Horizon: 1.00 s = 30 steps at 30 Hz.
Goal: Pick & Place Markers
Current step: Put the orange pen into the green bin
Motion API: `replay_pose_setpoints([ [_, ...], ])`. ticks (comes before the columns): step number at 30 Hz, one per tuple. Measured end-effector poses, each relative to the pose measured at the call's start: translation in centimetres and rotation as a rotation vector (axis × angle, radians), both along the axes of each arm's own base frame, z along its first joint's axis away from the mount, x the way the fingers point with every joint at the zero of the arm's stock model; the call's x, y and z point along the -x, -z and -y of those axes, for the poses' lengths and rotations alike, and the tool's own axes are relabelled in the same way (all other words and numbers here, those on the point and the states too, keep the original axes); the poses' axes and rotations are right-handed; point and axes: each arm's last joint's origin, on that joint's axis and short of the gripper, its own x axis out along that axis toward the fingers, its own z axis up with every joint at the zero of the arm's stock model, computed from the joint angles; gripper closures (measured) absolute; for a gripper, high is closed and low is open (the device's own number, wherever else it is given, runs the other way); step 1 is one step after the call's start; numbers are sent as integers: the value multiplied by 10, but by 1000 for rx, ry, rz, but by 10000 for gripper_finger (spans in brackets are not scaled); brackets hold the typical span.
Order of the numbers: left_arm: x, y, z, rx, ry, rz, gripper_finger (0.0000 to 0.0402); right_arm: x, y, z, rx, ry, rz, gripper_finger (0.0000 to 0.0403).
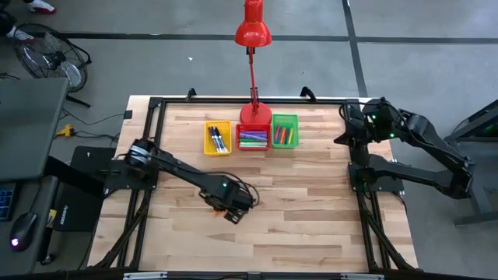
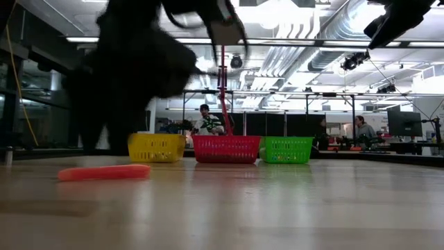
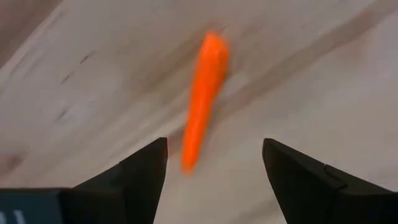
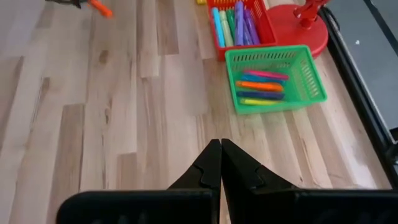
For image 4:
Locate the dark purple slim highlighter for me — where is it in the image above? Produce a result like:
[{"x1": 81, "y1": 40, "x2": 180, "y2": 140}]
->
[{"x1": 236, "y1": 90, "x2": 285, "y2": 101}]

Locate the red desk lamp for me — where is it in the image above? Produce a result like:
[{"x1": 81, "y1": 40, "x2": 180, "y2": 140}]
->
[{"x1": 266, "y1": 0, "x2": 330, "y2": 59}]

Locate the red plastic basket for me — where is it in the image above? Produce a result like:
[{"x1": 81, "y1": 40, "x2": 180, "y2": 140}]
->
[{"x1": 206, "y1": 0, "x2": 279, "y2": 62}]

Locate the yellow slim highlighter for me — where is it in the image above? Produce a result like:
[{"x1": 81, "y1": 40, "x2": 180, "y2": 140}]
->
[{"x1": 239, "y1": 98, "x2": 282, "y2": 106}]

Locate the green plastic basket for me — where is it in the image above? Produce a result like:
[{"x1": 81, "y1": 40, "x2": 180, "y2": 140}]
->
[{"x1": 224, "y1": 44, "x2": 328, "y2": 115}]

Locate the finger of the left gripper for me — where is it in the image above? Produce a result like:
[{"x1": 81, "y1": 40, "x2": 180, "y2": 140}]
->
[{"x1": 45, "y1": 0, "x2": 82, "y2": 9}]

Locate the pale green highlighter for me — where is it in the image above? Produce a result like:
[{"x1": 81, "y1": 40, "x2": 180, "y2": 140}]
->
[{"x1": 219, "y1": 10, "x2": 234, "y2": 48}]

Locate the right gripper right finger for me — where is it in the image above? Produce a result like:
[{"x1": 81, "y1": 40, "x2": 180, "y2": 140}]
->
[{"x1": 221, "y1": 138, "x2": 299, "y2": 224}]

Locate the pink slim highlighter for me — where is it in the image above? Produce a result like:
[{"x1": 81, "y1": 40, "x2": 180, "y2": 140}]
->
[{"x1": 243, "y1": 69, "x2": 290, "y2": 81}]

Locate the turquoise Sharpie highlighter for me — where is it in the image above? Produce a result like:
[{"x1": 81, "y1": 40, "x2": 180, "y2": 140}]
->
[{"x1": 211, "y1": 7, "x2": 226, "y2": 49}]

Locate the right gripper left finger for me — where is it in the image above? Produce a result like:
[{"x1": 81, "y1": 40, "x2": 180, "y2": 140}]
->
[{"x1": 167, "y1": 139, "x2": 222, "y2": 224}]

